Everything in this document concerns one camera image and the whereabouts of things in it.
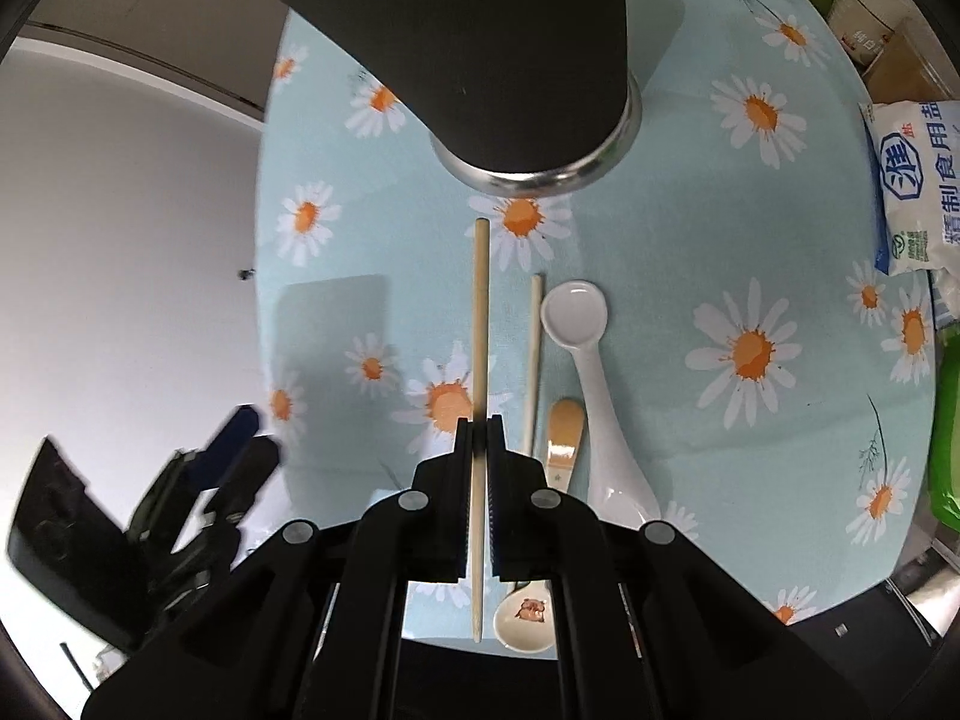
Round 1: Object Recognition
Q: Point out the white and blue salt bag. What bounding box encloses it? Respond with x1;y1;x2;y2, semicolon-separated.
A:
859;99;960;277

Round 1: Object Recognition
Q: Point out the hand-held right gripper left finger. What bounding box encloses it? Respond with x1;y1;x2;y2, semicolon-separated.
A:
81;416;481;720

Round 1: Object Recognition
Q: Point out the white lid jar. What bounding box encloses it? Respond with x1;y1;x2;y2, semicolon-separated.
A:
825;0;920;68

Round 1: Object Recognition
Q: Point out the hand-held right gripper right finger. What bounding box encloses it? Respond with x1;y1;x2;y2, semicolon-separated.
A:
486;414;875;720

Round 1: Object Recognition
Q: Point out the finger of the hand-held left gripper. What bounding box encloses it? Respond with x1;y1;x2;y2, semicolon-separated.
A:
129;405;260;542
150;436;281;610

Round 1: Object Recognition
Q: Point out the blue daisy print tablecloth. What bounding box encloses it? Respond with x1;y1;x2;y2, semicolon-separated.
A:
251;0;938;642

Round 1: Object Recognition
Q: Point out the wooden chopstick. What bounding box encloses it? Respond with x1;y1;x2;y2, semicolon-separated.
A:
471;219;492;644
521;274;545;460

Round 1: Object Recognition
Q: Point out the white ceramic spoon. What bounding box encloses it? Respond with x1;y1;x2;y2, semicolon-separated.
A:
540;280;662;530

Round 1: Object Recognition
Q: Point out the black utensil holder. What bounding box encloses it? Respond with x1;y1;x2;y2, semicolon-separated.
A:
223;0;646;198

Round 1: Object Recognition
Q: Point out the green plastic packet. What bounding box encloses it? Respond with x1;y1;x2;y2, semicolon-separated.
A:
926;322;960;526

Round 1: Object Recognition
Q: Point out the yellow handled ceramic spoon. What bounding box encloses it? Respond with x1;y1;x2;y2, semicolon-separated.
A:
493;399;587;652

